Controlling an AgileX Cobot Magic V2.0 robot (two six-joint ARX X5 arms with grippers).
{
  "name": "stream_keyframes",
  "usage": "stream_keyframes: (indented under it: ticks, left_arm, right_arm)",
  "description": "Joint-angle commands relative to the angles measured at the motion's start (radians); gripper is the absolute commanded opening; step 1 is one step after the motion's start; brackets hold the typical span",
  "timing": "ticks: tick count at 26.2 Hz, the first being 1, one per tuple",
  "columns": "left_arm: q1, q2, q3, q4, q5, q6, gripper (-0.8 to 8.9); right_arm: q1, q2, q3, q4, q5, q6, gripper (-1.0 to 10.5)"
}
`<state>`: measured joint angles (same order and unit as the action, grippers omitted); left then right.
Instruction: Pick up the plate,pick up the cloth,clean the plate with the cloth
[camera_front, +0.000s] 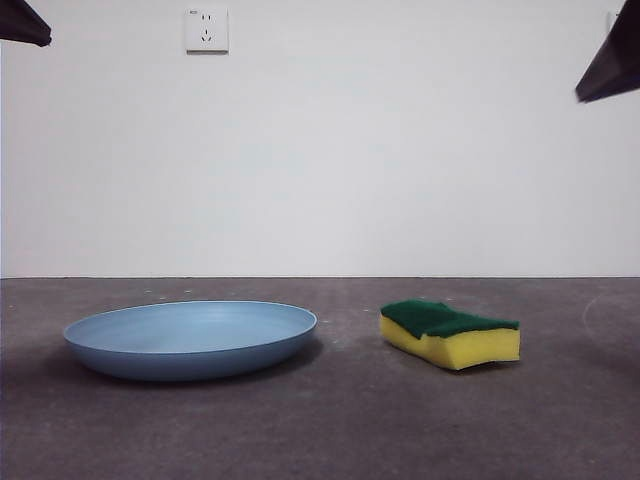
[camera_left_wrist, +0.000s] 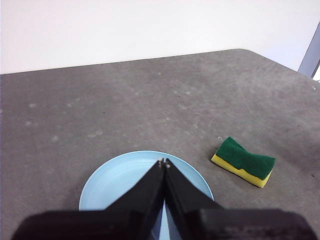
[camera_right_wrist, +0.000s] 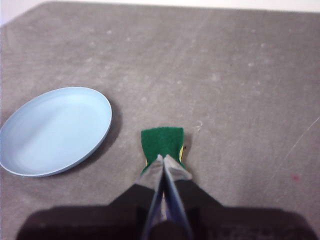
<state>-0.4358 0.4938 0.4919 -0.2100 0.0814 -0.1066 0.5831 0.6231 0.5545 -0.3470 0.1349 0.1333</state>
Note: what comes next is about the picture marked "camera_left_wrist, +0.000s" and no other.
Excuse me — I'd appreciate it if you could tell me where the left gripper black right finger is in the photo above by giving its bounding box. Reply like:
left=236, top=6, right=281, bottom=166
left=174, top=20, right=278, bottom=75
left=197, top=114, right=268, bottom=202
left=164, top=157, right=319, bottom=240

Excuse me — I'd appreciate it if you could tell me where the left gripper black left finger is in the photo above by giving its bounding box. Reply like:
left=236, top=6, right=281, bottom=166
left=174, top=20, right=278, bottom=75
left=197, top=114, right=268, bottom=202
left=11, top=157, right=165, bottom=240

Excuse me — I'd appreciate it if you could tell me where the light blue round plate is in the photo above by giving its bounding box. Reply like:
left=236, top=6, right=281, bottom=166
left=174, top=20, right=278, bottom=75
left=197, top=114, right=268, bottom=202
left=78, top=149, right=215, bottom=240

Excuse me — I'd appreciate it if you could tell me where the yellow sponge with green scourer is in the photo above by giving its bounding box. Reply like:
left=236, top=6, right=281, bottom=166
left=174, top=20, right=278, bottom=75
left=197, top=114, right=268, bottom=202
left=210, top=136, right=277, bottom=189

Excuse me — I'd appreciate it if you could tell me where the grey upright post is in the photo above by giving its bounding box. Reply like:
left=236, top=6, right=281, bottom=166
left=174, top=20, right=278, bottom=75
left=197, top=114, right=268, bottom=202
left=296, top=20, right=320, bottom=80

